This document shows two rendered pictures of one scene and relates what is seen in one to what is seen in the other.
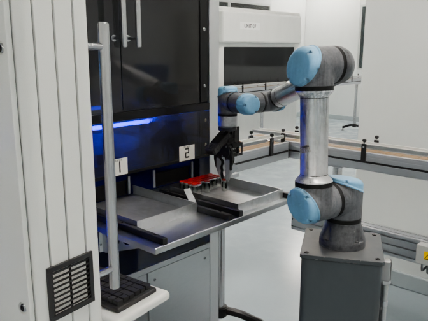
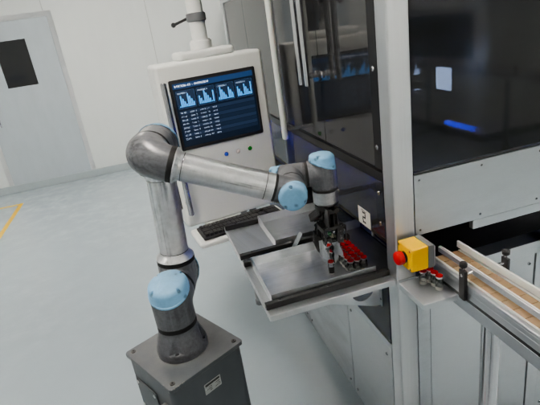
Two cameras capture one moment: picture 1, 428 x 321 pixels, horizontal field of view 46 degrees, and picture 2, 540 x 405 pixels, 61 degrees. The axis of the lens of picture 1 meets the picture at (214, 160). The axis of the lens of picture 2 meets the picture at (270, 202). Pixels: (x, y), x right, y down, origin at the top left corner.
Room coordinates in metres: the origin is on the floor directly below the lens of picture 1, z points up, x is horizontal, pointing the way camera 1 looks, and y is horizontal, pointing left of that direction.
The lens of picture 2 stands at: (2.52, -1.19, 1.66)
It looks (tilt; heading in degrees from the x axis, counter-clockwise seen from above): 21 degrees down; 124
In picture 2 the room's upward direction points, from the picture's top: 9 degrees counter-clockwise
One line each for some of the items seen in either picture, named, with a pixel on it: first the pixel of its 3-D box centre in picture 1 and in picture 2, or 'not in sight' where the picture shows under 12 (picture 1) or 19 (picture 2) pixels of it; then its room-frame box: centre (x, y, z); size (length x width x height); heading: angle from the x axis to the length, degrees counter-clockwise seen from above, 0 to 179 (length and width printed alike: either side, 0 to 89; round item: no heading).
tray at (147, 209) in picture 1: (135, 206); (306, 221); (1.68, 0.27, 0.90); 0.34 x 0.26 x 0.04; 48
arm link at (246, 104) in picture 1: (247, 103); (288, 178); (1.86, -0.12, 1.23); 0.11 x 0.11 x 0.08; 33
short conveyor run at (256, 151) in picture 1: (239, 151); (536, 316); (2.50, -0.13, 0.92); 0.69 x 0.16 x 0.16; 138
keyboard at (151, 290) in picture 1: (84, 278); (241, 221); (1.28, 0.35, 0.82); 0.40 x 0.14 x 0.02; 55
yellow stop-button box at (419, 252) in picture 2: not in sight; (415, 253); (2.19, -0.04, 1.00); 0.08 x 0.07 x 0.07; 48
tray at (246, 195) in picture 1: (225, 192); (309, 266); (1.85, -0.04, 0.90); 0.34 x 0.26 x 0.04; 47
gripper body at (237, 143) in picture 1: (228, 141); (329, 222); (1.94, -0.06, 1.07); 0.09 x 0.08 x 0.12; 137
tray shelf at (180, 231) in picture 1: (185, 206); (305, 248); (1.76, 0.10, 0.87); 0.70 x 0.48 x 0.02; 138
